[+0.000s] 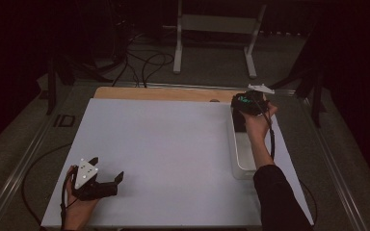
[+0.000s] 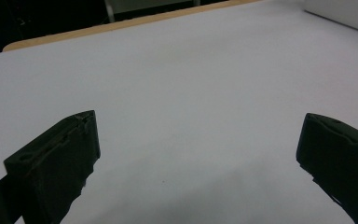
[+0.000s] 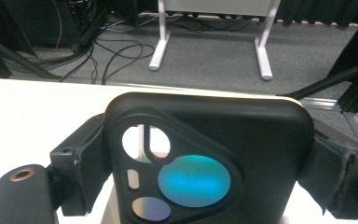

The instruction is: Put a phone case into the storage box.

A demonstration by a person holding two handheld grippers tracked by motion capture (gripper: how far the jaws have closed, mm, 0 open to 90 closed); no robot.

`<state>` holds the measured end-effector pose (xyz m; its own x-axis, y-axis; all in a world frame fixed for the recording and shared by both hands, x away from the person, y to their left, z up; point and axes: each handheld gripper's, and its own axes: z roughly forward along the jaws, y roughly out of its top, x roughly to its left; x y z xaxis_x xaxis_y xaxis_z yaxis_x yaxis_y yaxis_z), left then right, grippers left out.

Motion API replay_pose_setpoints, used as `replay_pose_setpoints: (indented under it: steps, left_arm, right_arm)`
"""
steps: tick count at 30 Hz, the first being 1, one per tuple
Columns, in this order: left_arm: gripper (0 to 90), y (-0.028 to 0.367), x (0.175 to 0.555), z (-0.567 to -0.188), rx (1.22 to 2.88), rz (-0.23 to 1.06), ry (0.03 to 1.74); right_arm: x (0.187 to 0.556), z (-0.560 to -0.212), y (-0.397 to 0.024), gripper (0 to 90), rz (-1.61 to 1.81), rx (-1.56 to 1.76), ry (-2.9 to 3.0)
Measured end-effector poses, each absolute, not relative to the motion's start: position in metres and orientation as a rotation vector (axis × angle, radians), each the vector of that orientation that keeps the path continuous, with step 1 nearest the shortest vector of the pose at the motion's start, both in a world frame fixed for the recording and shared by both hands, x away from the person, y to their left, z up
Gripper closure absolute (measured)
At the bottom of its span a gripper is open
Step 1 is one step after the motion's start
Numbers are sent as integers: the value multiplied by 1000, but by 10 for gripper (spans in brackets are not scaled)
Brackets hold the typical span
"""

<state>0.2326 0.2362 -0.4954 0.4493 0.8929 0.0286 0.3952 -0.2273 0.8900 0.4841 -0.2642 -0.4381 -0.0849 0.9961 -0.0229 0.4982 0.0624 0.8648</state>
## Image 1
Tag hand-held gripper cable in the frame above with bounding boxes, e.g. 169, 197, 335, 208
21, 143, 78, 231
255, 99, 318, 225

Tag person's right hand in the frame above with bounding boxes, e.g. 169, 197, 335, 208
240, 101, 279, 140

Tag white table board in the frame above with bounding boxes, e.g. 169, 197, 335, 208
40, 97, 315, 229

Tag white plastic bin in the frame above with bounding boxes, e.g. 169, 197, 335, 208
227, 102, 273, 181

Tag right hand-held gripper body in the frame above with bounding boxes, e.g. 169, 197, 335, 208
230, 83, 276, 116

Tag black rectangular frame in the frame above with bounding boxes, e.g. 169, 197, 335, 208
53, 114, 76, 128

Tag left hand-held gripper cable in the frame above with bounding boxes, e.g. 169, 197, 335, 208
21, 143, 78, 231

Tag metal rail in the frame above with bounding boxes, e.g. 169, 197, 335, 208
300, 95, 370, 231
0, 92, 78, 231

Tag black phone case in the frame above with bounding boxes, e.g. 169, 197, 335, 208
232, 109, 249, 133

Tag person's left hand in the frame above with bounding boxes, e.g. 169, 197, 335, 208
62, 165, 101, 231

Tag right hand-held gripper cable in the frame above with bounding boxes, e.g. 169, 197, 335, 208
255, 99, 318, 225

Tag white metal stand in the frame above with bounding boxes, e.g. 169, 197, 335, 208
162, 0, 268, 80

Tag black floor cables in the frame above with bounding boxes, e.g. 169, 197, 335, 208
112, 32, 176, 89

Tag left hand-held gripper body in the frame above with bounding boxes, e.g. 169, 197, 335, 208
71, 158, 119, 202

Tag dark stand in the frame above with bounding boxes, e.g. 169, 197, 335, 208
259, 32, 329, 129
44, 47, 114, 116

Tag wooden table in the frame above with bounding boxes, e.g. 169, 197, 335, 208
93, 86, 251, 104

